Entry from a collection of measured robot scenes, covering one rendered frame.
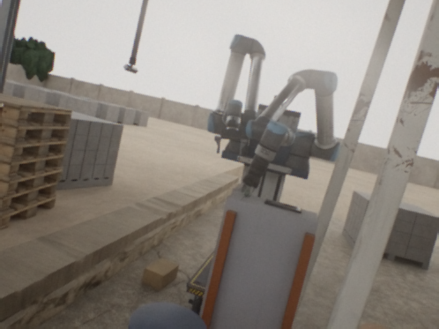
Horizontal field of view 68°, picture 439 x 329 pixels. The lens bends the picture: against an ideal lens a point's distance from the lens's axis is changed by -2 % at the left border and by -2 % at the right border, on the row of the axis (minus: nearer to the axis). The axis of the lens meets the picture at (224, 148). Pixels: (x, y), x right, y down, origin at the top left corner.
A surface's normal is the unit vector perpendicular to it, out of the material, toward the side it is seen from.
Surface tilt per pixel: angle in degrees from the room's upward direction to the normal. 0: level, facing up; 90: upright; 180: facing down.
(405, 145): 89
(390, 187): 89
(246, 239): 90
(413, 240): 90
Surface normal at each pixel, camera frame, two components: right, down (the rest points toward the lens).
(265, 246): -0.24, 0.01
